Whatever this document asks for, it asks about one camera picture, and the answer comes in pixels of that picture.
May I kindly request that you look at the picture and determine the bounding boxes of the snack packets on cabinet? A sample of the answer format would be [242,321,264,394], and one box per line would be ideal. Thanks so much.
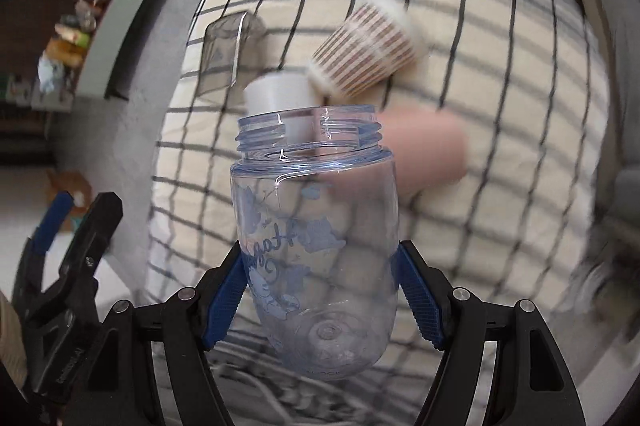
[37,0,112,96]

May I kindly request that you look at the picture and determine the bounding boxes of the pink plastic cup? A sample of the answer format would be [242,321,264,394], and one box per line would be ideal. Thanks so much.
[378,106,468,198]

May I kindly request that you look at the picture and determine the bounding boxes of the brown checked paper cup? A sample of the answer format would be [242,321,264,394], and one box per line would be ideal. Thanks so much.
[308,0,426,102]

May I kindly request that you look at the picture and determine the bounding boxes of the clear blue printed plastic cup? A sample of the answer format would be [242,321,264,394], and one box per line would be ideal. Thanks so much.
[230,105,399,380]

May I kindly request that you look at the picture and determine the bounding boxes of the grey white tv cabinet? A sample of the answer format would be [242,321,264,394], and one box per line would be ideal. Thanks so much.
[76,0,166,100]

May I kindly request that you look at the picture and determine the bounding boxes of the clear grey square cup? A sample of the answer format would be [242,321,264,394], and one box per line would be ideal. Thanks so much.
[195,11,267,105]

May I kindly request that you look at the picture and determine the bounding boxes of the white plastic cup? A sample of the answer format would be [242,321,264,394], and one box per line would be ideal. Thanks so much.
[243,72,322,144]

